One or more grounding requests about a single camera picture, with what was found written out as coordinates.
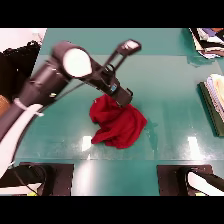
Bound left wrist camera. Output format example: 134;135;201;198
101;39;143;74

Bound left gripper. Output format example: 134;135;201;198
94;68;134;108

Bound dark green garment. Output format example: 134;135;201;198
197;81;224;138

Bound black garment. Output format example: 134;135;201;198
0;40;42;98

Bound red shirt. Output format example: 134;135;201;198
88;93;149;150

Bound heap of clothes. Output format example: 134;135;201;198
188;27;224;60

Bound black cable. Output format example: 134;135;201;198
39;82;86;114

